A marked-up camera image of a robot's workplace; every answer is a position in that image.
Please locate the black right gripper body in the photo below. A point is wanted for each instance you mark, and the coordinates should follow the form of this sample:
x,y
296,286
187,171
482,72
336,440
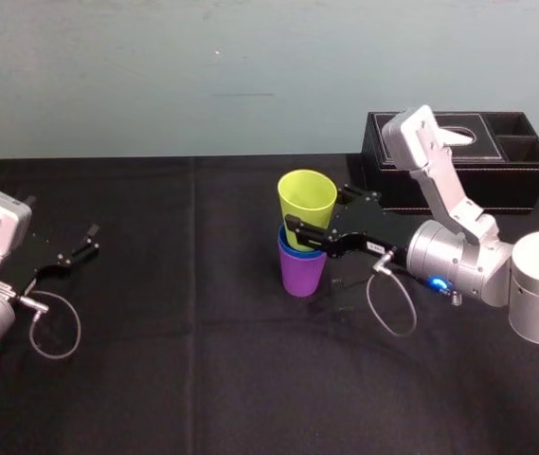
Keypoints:
x,y
368,227

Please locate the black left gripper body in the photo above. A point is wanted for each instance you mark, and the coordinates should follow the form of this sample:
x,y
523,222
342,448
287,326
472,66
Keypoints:
x,y
37,258

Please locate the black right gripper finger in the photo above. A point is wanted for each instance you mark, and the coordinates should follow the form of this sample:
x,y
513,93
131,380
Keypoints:
x,y
307,234
352,195

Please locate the yellow-green plastic cup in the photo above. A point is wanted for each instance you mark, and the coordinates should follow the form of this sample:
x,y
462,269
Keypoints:
x,y
307,189

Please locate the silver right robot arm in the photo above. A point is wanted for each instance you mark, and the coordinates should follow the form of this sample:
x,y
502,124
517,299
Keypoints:
x,y
439,265

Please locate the blue plastic cup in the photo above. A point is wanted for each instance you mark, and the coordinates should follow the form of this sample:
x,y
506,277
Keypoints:
x,y
282,239

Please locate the purple plastic cup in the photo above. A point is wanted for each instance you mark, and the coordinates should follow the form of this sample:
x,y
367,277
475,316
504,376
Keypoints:
x,y
300,277

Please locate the white tissue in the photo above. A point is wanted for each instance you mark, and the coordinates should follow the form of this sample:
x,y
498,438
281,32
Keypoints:
x,y
461,138

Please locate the black leather tissue box organizer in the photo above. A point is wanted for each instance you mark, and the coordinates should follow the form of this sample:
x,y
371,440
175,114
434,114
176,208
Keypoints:
x,y
510,189

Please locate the black tablecloth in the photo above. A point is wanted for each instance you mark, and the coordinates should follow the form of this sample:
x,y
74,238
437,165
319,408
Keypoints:
x,y
203,379

